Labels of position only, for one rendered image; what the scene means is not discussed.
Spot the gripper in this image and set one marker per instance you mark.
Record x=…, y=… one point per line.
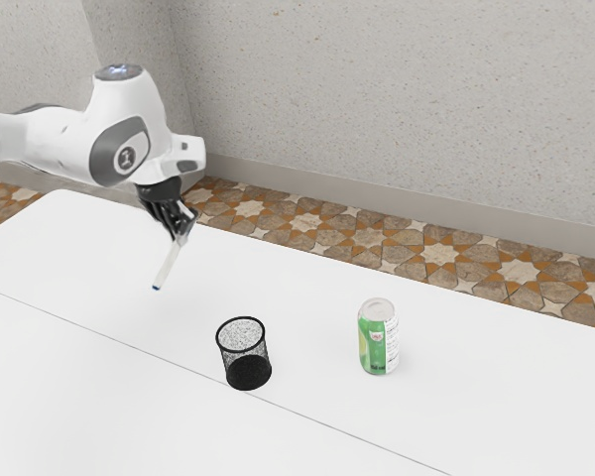
x=160, y=192

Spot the white pen with blue tip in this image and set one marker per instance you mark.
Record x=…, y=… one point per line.
x=166, y=265

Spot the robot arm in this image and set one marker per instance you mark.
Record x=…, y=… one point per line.
x=104, y=124

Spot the black mesh pen holder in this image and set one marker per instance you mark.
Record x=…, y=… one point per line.
x=243, y=353

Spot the green drink can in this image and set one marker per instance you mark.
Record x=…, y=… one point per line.
x=378, y=336

